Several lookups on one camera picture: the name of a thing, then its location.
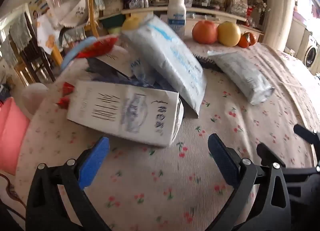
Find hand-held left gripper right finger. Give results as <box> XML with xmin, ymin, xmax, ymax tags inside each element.
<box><xmin>205</xmin><ymin>133</ymin><xmax>292</xmax><ymax>231</ymax></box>

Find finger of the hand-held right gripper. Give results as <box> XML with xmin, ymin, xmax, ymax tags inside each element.
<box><xmin>257</xmin><ymin>143</ymin><xmax>285</xmax><ymax>168</ymax></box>
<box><xmin>294</xmin><ymin>124</ymin><xmax>320</xmax><ymax>145</ymax></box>

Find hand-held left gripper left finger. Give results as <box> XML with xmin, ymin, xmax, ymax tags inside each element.
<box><xmin>25</xmin><ymin>135</ymin><xmax>112</xmax><ymax>231</ymax></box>

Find white milk carton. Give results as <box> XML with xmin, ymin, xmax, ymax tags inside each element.
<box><xmin>66</xmin><ymin>80</ymin><xmax>184</xmax><ymax>148</ymax></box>

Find small grey plastic mailer bag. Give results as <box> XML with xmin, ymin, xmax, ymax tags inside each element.
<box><xmin>207</xmin><ymin>50</ymin><xmax>275</xmax><ymax>106</ymax></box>

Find pink plastic bin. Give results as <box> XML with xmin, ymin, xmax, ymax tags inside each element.
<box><xmin>0</xmin><ymin>96</ymin><xmax>31</xmax><ymax>175</ymax></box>

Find dark blue plastic wrapper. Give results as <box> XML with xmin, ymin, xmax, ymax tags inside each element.
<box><xmin>86</xmin><ymin>57</ymin><xmax>175</xmax><ymax>91</ymax></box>

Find white paper package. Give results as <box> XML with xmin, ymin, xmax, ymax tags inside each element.
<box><xmin>96</xmin><ymin>46</ymin><xmax>140</xmax><ymax>79</ymax></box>

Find large white plastic mailer bag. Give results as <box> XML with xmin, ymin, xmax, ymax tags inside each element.
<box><xmin>121</xmin><ymin>14</ymin><xmax>208</xmax><ymax>119</ymax></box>

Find red patterned snack wrapper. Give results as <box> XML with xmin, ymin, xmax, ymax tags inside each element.
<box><xmin>75</xmin><ymin>36</ymin><xmax>118</xmax><ymax>59</ymax></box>

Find pink checked tablecloth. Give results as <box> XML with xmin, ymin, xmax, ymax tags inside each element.
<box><xmin>250</xmin><ymin>42</ymin><xmax>320</xmax><ymax>131</ymax></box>

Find white washing machine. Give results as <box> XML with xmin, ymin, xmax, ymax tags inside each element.
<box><xmin>304</xmin><ymin>34</ymin><xmax>320</xmax><ymax>69</ymax></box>

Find black comb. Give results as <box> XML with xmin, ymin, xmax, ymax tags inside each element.
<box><xmin>194</xmin><ymin>54</ymin><xmax>224</xmax><ymax>72</ymax></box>

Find blue chair cushion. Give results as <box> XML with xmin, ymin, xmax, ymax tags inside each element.
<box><xmin>61</xmin><ymin>36</ymin><xmax>98</xmax><ymax>69</ymax></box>

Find yellow pear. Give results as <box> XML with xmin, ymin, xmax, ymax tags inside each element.
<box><xmin>121</xmin><ymin>16</ymin><xmax>144</xmax><ymax>31</ymax></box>
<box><xmin>217</xmin><ymin>21</ymin><xmax>242</xmax><ymax>47</ymax></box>

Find red apple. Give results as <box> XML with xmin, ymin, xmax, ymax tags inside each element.
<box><xmin>192</xmin><ymin>20</ymin><xmax>218</xmax><ymax>44</ymax></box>

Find dark wooden chair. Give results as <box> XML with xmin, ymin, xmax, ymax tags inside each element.
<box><xmin>10</xmin><ymin>12</ymin><xmax>55</xmax><ymax>84</ymax></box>

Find lace covered air conditioner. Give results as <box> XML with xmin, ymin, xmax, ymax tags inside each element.
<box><xmin>265</xmin><ymin>0</ymin><xmax>295</xmax><ymax>51</ymax></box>

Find artificial flowers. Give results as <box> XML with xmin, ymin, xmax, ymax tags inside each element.
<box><xmin>246</xmin><ymin>1</ymin><xmax>270</xmax><ymax>26</ymax></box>

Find green storage box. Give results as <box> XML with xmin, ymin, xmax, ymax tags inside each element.
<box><xmin>101</xmin><ymin>14</ymin><xmax>125</xmax><ymax>27</ymax></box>

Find wooden dining chair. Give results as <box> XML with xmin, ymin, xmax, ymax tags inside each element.
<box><xmin>86</xmin><ymin>0</ymin><xmax>105</xmax><ymax>39</ymax></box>

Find white tv stand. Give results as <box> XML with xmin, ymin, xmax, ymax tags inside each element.
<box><xmin>99</xmin><ymin>6</ymin><xmax>265</xmax><ymax>44</ymax></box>

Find printed plastic bag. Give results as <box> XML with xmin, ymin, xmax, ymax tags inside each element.
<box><xmin>230</xmin><ymin>0</ymin><xmax>248</xmax><ymax>16</ymax></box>

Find white plastic bottle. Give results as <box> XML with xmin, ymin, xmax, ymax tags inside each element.
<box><xmin>167</xmin><ymin>0</ymin><xmax>187</xmax><ymax>39</ymax></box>

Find white sack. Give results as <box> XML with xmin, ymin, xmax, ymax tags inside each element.
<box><xmin>104</xmin><ymin>0</ymin><xmax>124</xmax><ymax>15</ymax></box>

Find white mesh food cover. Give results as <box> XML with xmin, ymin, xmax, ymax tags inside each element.
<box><xmin>45</xmin><ymin>0</ymin><xmax>90</xmax><ymax>29</ymax></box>

